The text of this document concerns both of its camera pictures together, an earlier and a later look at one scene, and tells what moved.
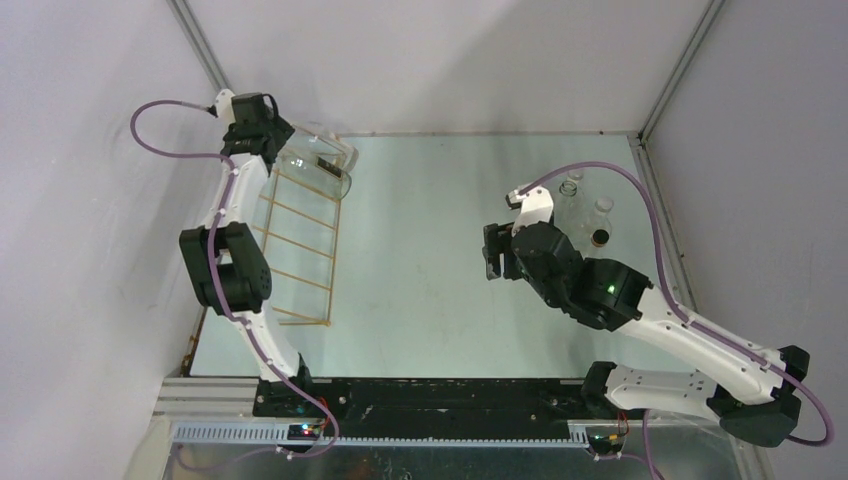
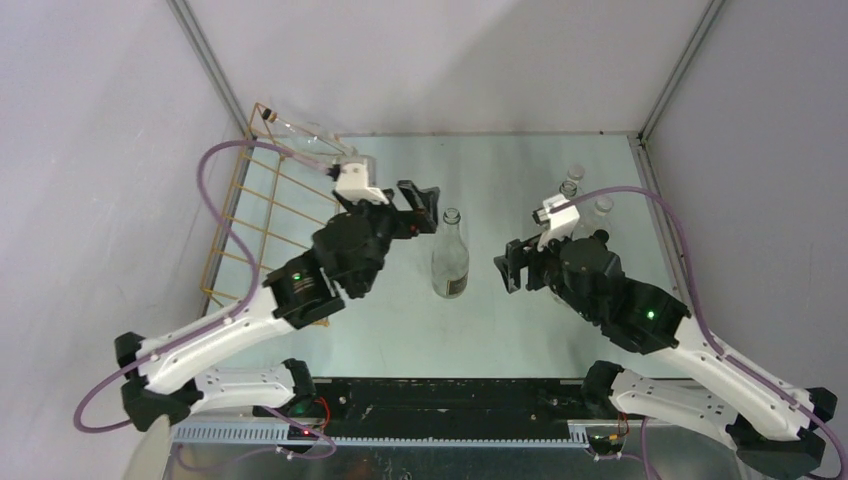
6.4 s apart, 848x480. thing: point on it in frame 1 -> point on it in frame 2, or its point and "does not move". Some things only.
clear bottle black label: x=320 y=162 -> x=450 y=264
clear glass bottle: x=575 y=175 does not move
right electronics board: x=605 y=440 does not move
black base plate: x=426 y=408 does not move
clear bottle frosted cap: x=600 y=220 does not move
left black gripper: x=280 y=130 -> x=408 y=223
